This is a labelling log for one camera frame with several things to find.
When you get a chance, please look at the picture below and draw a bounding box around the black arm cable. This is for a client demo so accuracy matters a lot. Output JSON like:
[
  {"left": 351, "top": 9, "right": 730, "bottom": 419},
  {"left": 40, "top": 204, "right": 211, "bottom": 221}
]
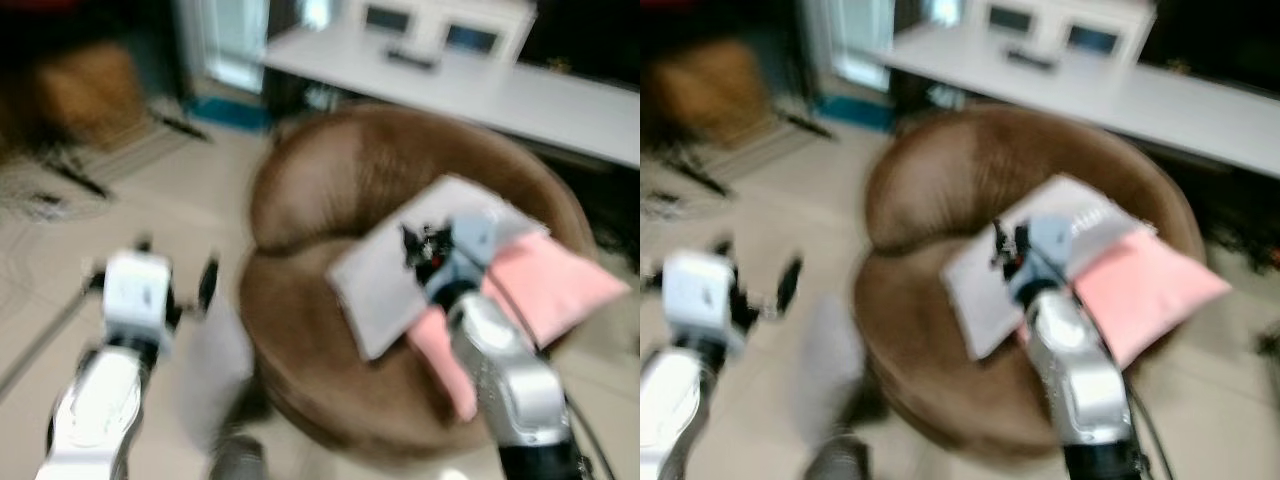
[
  {"left": 0, "top": 288, "right": 103, "bottom": 401},
  {"left": 1128, "top": 390, "right": 1178, "bottom": 480},
  {"left": 563, "top": 392, "right": 618, "bottom": 480}
]

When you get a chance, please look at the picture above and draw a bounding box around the pink pillow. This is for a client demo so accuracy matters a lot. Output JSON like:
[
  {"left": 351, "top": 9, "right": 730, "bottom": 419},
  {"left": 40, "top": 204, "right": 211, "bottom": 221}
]
[
  {"left": 1015, "top": 232, "right": 1234, "bottom": 370},
  {"left": 405, "top": 232, "right": 634, "bottom": 422}
]

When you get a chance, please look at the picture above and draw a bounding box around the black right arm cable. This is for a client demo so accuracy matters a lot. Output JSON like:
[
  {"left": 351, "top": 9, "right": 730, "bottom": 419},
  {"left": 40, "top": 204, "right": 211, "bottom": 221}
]
[
  {"left": 1128, "top": 390, "right": 1178, "bottom": 480},
  {"left": 563, "top": 392, "right": 618, "bottom": 480}
]

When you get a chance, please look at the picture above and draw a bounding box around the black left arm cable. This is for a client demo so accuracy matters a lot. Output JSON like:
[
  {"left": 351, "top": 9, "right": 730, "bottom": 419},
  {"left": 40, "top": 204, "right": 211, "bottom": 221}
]
[{"left": 0, "top": 288, "right": 103, "bottom": 401}]

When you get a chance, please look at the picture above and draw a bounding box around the glass door with white frame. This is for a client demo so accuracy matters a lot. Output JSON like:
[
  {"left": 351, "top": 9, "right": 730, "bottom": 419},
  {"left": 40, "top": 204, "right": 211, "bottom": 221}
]
[
  {"left": 175, "top": 0, "right": 273, "bottom": 93},
  {"left": 800, "top": 0, "right": 894, "bottom": 93}
]

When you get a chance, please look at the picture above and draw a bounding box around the black remote controller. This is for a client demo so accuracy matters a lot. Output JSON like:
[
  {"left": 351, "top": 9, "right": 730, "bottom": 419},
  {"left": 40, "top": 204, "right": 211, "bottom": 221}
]
[
  {"left": 385, "top": 46, "right": 442, "bottom": 72},
  {"left": 1005, "top": 46, "right": 1062, "bottom": 72}
]

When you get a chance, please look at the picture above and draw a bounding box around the white table with black legs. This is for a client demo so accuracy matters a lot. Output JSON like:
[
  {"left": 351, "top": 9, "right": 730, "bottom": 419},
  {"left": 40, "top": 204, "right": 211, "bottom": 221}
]
[
  {"left": 262, "top": 25, "right": 641, "bottom": 168},
  {"left": 885, "top": 25, "right": 1280, "bottom": 180}
]

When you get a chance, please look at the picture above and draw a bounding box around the brown round velvet sofa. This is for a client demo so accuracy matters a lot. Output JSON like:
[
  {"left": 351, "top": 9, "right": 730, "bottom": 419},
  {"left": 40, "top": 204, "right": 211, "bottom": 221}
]
[
  {"left": 855, "top": 103, "right": 1212, "bottom": 462},
  {"left": 238, "top": 103, "right": 601, "bottom": 464}
]

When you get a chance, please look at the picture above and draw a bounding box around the large plain cardboard box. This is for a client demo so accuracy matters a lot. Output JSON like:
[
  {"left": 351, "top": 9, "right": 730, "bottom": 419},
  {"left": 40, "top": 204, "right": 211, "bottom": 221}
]
[
  {"left": 34, "top": 44, "right": 152, "bottom": 152},
  {"left": 650, "top": 44, "right": 767, "bottom": 152}
]

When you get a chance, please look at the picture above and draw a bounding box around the grey pillow with bear print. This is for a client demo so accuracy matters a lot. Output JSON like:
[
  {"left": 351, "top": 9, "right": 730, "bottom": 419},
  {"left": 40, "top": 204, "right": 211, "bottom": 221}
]
[
  {"left": 940, "top": 175, "right": 1157, "bottom": 362},
  {"left": 328, "top": 175, "right": 549, "bottom": 362}
]

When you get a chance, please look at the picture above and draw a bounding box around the blue floor mat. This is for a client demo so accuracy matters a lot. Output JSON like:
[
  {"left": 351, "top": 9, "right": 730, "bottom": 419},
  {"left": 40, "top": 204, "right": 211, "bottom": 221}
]
[
  {"left": 810, "top": 94, "right": 892, "bottom": 134},
  {"left": 185, "top": 94, "right": 273, "bottom": 134}
]

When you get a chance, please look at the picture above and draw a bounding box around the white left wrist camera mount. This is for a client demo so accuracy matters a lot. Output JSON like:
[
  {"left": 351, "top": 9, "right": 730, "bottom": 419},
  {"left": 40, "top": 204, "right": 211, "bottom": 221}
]
[
  {"left": 103, "top": 250, "right": 174, "bottom": 338},
  {"left": 662, "top": 250, "right": 738, "bottom": 348}
]

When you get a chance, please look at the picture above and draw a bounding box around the grey robot leg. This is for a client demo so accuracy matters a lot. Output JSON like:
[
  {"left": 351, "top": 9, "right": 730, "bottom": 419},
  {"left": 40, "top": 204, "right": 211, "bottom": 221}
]
[
  {"left": 208, "top": 435, "right": 269, "bottom": 480},
  {"left": 805, "top": 435, "right": 871, "bottom": 480}
]

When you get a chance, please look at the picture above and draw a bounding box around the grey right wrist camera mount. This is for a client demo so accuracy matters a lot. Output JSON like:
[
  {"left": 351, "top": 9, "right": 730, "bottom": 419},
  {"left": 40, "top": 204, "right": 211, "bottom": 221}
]
[
  {"left": 440, "top": 213, "right": 503, "bottom": 291},
  {"left": 1020, "top": 213, "right": 1078, "bottom": 288}
]

